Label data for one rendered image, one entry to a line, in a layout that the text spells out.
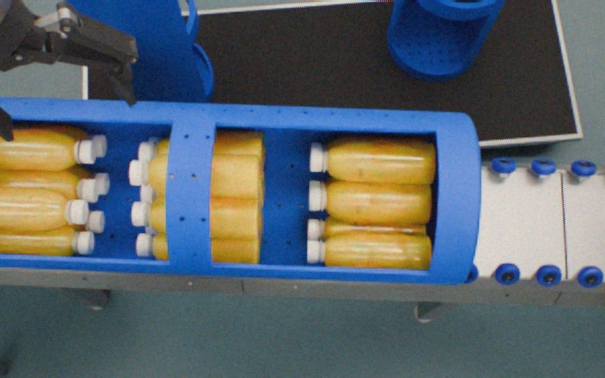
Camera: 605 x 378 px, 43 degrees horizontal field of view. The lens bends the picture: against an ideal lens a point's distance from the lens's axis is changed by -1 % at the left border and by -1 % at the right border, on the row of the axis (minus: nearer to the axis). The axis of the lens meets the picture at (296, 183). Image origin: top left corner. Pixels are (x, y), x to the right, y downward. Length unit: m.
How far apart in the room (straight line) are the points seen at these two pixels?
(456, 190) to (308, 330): 1.25
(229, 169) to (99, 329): 1.30
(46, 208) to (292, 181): 0.44
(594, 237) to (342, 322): 1.02
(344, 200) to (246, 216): 0.17
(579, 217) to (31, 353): 1.63
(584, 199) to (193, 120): 0.76
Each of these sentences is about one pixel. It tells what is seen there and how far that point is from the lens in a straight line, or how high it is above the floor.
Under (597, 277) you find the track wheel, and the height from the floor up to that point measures 0.97.
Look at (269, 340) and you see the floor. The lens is 2.34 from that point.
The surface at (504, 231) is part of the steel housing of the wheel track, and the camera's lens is 1.49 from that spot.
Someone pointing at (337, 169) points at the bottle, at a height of 1.13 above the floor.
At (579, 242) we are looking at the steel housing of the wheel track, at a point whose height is 0.93.
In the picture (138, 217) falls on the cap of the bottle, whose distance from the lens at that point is 1.26.
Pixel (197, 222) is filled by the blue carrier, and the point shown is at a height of 1.21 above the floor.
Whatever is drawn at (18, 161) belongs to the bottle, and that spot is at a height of 1.13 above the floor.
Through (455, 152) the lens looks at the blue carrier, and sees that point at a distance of 1.18.
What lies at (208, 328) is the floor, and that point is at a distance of 2.36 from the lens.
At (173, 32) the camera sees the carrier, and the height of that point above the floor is 0.70.
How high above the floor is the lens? 2.33
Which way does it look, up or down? 75 degrees down
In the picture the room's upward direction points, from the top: straight up
